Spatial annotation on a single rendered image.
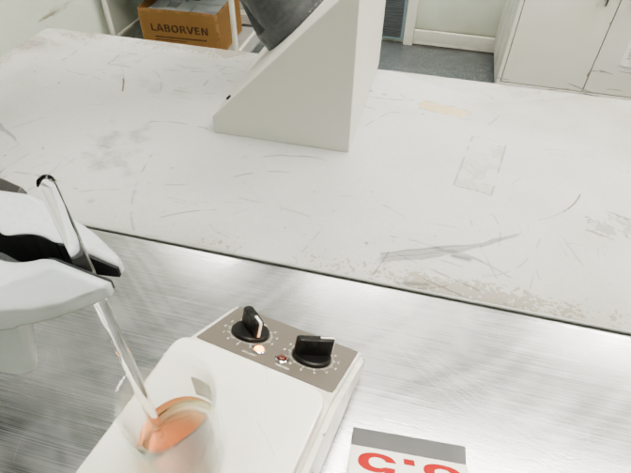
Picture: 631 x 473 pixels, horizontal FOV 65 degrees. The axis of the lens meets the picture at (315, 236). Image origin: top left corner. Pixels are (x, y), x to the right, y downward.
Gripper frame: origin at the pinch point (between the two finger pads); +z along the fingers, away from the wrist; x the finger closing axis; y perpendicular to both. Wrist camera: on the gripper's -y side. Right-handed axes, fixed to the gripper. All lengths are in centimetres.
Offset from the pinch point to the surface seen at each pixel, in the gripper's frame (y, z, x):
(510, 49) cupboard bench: 88, 83, -230
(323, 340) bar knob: 19.4, 9.2, -10.3
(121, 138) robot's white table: 26, -22, -44
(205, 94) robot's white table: 26, -14, -58
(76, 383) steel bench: 26.0, -11.9, -7.6
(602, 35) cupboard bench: 76, 119, -224
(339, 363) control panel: 21.1, 10.6, -9.4
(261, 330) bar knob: 19.6, 4.1, -10.7
